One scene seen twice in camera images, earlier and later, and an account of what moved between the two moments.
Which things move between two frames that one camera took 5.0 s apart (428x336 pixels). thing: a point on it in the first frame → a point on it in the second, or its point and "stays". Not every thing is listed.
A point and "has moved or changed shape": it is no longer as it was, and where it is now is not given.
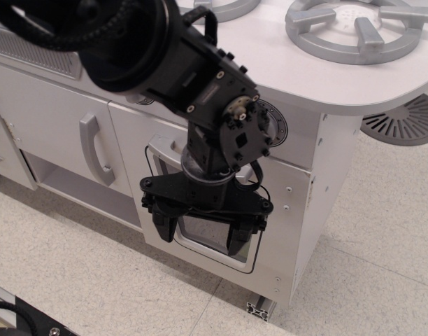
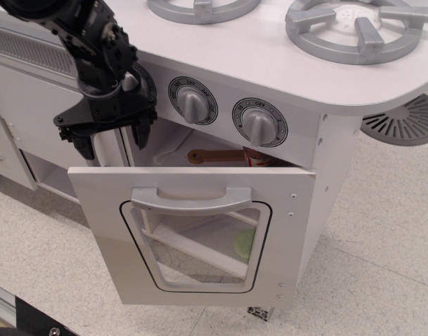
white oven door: x=150 y=145 has moved or changed shape
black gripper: x=170 y=195 → x=123 y=107
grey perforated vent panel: x=66 y=63 stays
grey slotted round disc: x=412 y=123 stays
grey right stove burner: x=356 y=31 stays
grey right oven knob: x=272 y=122 stays
